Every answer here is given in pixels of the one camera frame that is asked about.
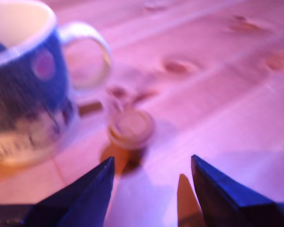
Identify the brown coffee capsule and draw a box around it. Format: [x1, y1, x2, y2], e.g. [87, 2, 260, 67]
[108, 110, 155, 151]

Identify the white mug with cartoon print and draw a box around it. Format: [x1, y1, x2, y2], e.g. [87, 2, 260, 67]
[0, 0, 113, 166]

